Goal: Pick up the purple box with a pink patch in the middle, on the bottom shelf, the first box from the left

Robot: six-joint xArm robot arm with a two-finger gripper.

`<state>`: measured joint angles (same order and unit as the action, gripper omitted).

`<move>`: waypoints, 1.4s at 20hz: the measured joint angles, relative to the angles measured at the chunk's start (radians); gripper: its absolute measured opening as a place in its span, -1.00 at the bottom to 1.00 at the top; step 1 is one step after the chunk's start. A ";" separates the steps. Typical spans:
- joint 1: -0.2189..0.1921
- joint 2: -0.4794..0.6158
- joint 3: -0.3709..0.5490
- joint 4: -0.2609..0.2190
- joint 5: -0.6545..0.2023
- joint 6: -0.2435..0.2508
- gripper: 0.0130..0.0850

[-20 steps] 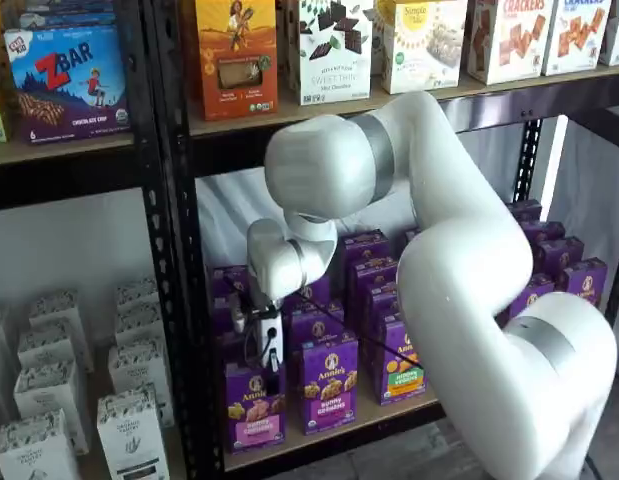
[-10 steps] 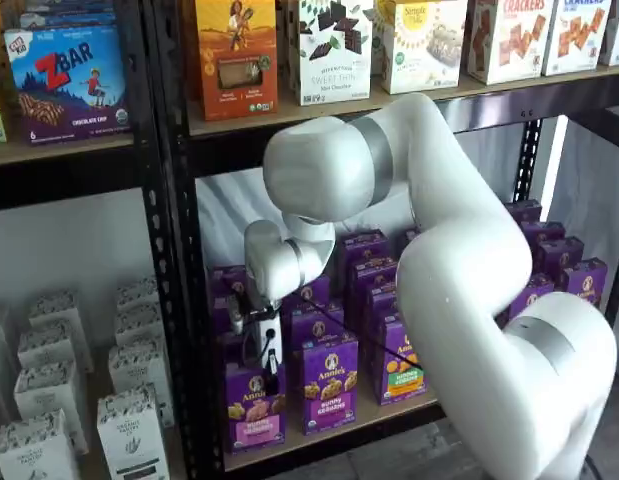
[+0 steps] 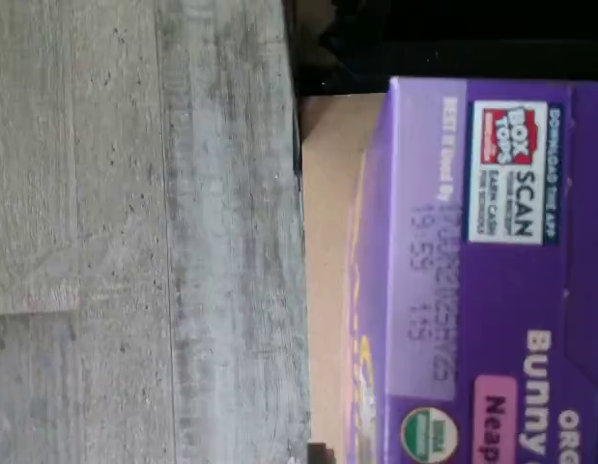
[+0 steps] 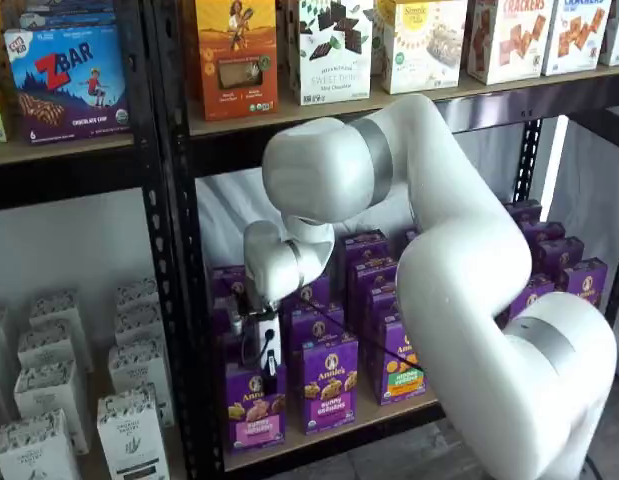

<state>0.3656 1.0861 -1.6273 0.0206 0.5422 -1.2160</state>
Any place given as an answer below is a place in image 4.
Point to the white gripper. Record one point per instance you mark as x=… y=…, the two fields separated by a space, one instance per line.
x=269 y=335

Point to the purple box pink patch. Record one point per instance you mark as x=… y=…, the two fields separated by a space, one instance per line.
x=256 y=415

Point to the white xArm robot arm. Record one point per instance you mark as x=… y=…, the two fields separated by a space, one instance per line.
x=464 y=250

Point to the purple box violet patch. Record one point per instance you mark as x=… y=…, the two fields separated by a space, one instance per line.
x=330 y=385

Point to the purple box green patch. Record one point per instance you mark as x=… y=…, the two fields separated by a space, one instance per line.
x=396 y=370

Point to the black metal shelf rack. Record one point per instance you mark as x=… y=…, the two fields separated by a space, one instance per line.
x=64 y=185
x=224 y=150

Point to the purple box maroon patch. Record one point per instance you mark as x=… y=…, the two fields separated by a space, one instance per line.
x=531 y=297

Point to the orange Revival snack box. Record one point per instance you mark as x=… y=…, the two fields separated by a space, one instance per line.
x=236 y=60

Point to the white Sweet Thins box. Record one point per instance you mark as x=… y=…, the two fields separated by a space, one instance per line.
x=294 y=45
x=334 y=60

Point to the blue Z Bar box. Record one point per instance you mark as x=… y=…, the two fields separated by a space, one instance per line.
x=69 y=19
x=69 y=85

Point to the orange pretzel crackers box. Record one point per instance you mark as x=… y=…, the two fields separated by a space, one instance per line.
x=506 y=40

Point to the white cracker box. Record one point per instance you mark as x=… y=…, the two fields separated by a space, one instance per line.
x=616 y=35

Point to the white sheet with teal mark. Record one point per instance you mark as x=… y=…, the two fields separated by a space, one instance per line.
x=229 y=210

